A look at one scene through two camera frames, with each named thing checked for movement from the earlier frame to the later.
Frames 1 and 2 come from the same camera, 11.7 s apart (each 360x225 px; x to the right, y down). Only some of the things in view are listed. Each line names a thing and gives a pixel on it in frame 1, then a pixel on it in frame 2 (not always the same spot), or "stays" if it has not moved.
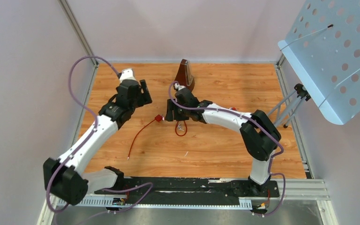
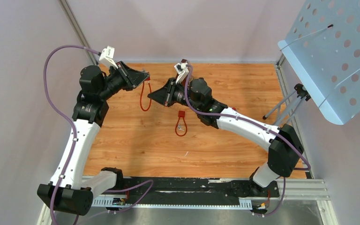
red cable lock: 158,118 -> 147,79
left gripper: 145,97 -> 138,76
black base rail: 191,191 stays
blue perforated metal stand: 333,46 stays
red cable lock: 176,131 stays
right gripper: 172,115 -> 163,97
